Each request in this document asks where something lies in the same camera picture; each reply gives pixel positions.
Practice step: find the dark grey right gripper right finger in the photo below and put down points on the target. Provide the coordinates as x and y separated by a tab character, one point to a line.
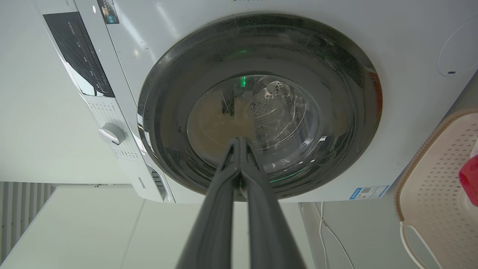
269	228

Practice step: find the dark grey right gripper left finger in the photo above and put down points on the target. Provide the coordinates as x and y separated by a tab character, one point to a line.
213	224

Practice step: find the beige perforated laundry basket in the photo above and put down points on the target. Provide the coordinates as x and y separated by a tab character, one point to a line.
437	194

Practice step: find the round dark washing machine door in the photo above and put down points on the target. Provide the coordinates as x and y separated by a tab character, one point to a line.
261	104

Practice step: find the silver washing machine dial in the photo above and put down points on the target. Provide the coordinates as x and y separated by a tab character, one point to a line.
111	133

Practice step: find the white front-load washing machine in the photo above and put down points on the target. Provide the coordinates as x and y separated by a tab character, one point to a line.
392	93

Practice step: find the white slatted radiator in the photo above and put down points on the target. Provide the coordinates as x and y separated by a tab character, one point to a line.
22	209

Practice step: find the red garment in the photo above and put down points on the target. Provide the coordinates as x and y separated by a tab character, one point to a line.
469	179

